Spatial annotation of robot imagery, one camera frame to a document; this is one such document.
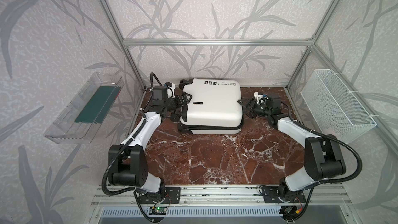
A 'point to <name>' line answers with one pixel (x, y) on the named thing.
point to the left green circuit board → (157, 211)
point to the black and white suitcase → (214, 108)
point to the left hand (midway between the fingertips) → (189, 94)
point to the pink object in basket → (328, 130)
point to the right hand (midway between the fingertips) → (239, 100)
